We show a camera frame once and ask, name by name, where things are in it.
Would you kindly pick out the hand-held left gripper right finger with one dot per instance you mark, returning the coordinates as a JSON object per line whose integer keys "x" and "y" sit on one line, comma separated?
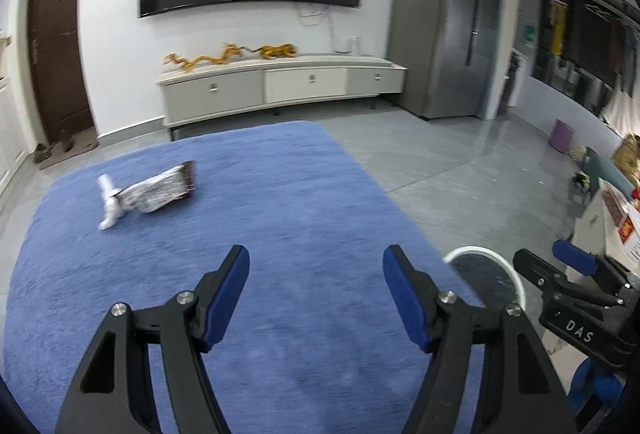
{"x": 405, "y": 299}

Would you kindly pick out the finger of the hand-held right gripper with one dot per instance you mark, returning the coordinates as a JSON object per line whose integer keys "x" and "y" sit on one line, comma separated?
{"x": 537, "y": 269}
{"x": 575, "y": 256}

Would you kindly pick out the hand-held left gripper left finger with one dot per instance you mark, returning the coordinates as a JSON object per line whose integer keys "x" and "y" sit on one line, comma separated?
{"x": 225, "y": 304}

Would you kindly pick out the white round trash bin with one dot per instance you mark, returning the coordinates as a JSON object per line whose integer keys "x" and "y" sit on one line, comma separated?
{"x": 487, "y": 276}

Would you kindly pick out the silver snack wrapper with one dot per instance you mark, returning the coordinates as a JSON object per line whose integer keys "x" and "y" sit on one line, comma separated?
{"x": 157, "y": 189}

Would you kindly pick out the white tissue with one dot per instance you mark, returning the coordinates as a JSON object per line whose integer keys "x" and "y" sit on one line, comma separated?
{"x": 111, "y": 206}

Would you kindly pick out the person's right hand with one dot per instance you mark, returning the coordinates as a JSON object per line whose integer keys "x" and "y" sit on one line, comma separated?
{"x": 595, "y": 386}

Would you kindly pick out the low white side table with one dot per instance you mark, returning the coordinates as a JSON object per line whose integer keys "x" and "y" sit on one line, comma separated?
{"x": 612, "y": 229}

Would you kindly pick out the blue rug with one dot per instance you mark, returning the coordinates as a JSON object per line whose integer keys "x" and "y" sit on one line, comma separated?
{"x": 280, "y": 214}

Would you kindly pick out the purple bin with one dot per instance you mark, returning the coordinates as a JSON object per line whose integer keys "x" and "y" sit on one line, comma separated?
{"x": 560, "y": 136}

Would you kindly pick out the dark glass sliding door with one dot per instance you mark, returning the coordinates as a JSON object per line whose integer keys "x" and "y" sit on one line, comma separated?
{"x": 575, "y": 34}

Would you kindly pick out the white television cabinet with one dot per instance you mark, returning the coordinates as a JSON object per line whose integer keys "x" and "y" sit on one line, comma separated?
{"x": 280, "y": 86}

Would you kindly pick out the dark shoes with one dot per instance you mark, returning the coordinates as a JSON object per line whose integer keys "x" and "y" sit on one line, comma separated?
{"x": 41, "y": 152}

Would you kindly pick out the golden dragon ornament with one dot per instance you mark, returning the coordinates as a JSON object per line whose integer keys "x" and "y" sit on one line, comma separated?
{"x": 210, "y": 58}

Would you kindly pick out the golden tiger ornament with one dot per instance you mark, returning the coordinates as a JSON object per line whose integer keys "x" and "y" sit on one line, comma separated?
{"x": 277, "y": 51}

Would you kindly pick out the grey refrigerator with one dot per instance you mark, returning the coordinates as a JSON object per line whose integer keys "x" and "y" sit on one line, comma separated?
{"x": 440, "y": 24}

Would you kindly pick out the brown entrance door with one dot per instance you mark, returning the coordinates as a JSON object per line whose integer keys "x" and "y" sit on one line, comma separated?
{"x": 60, "y": 44}

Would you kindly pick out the white wall cabinets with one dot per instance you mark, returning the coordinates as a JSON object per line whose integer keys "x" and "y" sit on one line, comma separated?
{"x": 10, "y": 124}

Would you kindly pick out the white wall socket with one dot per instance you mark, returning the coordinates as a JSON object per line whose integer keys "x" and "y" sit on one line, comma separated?
{"x": 311, "y": 16}

